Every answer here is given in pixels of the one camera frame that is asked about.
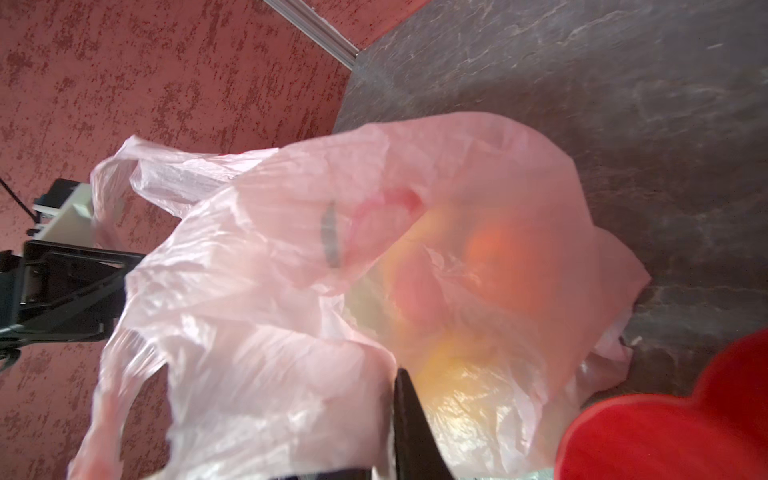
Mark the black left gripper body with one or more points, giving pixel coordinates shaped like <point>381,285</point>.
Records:
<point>58,293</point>

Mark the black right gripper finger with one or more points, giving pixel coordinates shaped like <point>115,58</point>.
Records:
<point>416,454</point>

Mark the pink plastic bag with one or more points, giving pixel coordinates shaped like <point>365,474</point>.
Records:
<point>300,279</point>

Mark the orange fake fruit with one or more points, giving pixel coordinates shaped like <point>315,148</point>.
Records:
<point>506,266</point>

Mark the red flower-shaped bowl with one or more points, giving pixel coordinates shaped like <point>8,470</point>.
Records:
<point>718,432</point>

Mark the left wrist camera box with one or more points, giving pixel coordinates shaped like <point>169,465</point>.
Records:
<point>65,212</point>

